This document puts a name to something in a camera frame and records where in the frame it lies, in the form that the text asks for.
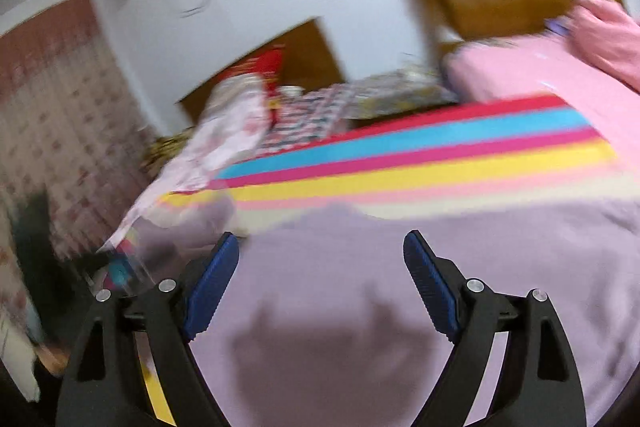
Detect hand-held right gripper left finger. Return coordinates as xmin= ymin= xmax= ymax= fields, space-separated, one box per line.
xmin=55 ymin=232 xmax=240 ymax=427

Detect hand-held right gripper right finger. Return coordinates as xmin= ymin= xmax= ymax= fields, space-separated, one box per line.
xmin=403 ymin=230 xmax=587 ymax=427

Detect lilac pants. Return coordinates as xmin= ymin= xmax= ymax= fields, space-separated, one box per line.
xmin=135 ymin=197 xmax=640 ymax=427

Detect floral pink bed sheet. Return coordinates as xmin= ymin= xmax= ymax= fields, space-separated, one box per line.
xmin=97 ymin=152 xmax=221 ymax=253

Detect rainbow striped blanket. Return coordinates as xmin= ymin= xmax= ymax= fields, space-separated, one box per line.
xmin=100 ymin=93 xmax=640 ymax=427

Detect tiger print blanket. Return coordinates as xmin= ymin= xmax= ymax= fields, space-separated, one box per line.
xmin=137 ymin=129 xmax=193 ymax=182

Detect nightstand with floral cover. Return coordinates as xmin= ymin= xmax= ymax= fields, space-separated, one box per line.
xmin=345 ymin=67 xmax=458 ymax=120

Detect checked cloth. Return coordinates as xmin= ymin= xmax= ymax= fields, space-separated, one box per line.
xmin=260 ymin=84 xmax=361 ymax=152

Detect brown patterned curtain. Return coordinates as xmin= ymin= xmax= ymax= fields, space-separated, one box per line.
xmin=0 ymin=0 xmax=166 ymax=268

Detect red floral pillow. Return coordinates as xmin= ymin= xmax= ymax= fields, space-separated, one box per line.
xmin=222 ymin=44 xmax=286 ymax=108

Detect plain dark wooden headboard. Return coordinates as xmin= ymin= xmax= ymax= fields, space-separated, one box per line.
xmin=175 ymin=18 xmax=348 ymax=128

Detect small purple cloth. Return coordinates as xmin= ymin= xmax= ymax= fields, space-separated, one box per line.
xmin=545 ymin=14 xmax=576 ymax=38

